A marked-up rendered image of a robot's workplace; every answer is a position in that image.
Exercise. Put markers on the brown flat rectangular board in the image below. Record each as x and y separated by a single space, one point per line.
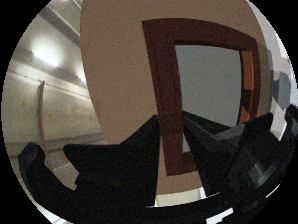
117 69

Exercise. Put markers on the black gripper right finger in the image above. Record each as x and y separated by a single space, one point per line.
215 147

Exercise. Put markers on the brown wooden picture frame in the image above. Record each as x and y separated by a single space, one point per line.
201 67

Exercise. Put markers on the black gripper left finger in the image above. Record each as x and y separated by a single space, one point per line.
135 159

